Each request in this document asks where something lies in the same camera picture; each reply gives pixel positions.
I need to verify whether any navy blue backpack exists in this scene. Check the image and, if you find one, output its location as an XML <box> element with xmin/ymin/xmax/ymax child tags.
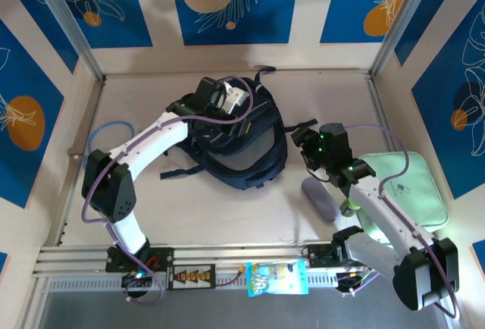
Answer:
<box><xmin>158</xmin><ymin>66</ymin><xmax>318</xmax><ymax>192</ymax></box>

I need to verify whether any grey glasses case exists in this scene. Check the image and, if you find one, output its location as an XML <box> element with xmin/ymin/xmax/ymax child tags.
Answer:
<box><xmin>302</xmin><ymin>177</ymin><xmax>341</xmax><ymax>224</ymax></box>

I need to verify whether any small green bottle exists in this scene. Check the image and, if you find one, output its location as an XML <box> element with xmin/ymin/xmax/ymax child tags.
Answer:
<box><xmin>339</xmin><ymin>198</ymin><xmax>359</xmax><ymax>218</ymax></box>

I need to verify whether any mint green zip case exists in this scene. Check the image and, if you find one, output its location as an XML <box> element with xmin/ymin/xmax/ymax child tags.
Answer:
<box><xmin>358</xmin><ymin>151</ymin><xmax>450</xmax><ymax>245</ymax></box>

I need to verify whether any blue snack packet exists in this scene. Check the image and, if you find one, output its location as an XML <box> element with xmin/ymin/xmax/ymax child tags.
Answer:
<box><xmin>246</xmin><ymin>259</ymin><xmax>310</xmax><ymax>299</ymax></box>

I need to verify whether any black power distribution board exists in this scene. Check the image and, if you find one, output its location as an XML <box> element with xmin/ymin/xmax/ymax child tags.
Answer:
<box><xmin>166</xmin><ymin>264</ymin><xmax>217</xmax><ymax>290</ymax></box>

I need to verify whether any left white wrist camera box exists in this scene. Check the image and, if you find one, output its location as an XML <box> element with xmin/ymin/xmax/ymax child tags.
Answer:
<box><xmin>221</xmin><ymin>81</ymin><xmax>248</xmax><ymax>114</ymax></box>

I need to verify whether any blue floral wall poster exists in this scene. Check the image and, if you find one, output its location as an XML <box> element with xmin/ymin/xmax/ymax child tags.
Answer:
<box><xmin>0</xmin><ymin>20</ymin><xmax>65</xmax><ymax>208</ymax></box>
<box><xmin>48</xmin><ymin>0</ymin><xmax>154</xmax><ymax>49</ymax></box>
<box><xmin>411</xmin><ymin>0</ymin><xmax>485</xmax><ymax>199</ymax></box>
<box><xmin>0</xmin><ymin>0</ymin><xmax>80</xmax><ymax>75</ymax></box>
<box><xmin>393</xmin><ymin>0</ymin><xmax>485</xmax><ymax>67</ymax></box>
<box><xmin>320</xmin><ymin>0</ymin><xmax>421</xmax><ymax>45</ymax></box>
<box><xmin>168</xmin><ymin>0</ymin><xmax>302</xmax><ymax>46</ymax></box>

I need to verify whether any light blue cable loop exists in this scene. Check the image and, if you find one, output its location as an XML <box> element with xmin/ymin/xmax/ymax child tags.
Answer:
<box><xmin>87</xmin><ymin>121</ymin><xmax>136</xmax><ymax>155</ymax></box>

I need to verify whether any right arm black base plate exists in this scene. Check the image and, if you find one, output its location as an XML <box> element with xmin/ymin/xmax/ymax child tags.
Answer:
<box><xmin>306</xmin><ymin>243</ymin><xmax>378</xmax><ymax>269</ymax></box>

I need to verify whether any aluminium frame rail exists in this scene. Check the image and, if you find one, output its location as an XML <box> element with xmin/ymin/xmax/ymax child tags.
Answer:
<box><xmin>32</xmin><ymin>244</ymin><xmax>455</xmax><ymax>294</ymax></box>

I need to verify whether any aluminium frame post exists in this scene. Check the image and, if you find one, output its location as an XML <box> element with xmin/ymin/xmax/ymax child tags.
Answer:
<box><xmin>28</xmin><ymin>0</ymin><xmax>105</xmax><ymax>80</ymax></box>
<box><xmin>369</xmin><ymin>0</ymin><xmax>437</xmax><ymax>76</ymax></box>

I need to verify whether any red wire yellow connector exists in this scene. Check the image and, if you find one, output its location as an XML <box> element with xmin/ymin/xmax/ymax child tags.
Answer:
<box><xmin>215</xmin><ymin>265</ymin><xmax>247</xmax><ymax>288</ymax></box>

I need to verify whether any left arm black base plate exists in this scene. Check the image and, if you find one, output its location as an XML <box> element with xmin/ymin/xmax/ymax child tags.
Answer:
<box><xmin>105</xmin><ymin>247</ymin><xmax>174</xmax><ymax>273</ymax></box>

